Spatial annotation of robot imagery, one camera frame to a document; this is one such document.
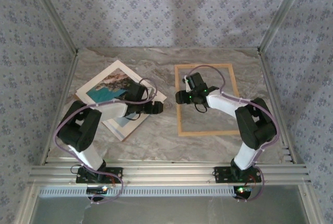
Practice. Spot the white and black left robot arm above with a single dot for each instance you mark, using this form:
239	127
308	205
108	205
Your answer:
80	130

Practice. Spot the aluminium corner post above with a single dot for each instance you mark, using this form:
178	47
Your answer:
56	14
280	13

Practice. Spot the light wooden picture frame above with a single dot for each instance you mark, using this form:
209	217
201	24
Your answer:
203	133

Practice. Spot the grey metal sheet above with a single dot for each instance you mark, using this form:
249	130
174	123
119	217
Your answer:
169	211

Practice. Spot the aluminium cross rail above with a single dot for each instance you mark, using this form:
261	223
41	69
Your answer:
169	174

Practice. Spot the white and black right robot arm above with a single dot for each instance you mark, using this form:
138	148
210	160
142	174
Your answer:
257	125

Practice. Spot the control board with LED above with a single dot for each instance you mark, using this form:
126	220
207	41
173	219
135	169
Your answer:
97	189
243	190

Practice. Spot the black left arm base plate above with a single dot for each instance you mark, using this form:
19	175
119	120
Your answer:
114	177

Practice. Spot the aluminium side rail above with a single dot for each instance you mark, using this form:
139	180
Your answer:
285	143
68	78

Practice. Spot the white mat board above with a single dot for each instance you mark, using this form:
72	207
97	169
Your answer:
100	78

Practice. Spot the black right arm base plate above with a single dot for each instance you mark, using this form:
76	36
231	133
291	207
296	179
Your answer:
222	174

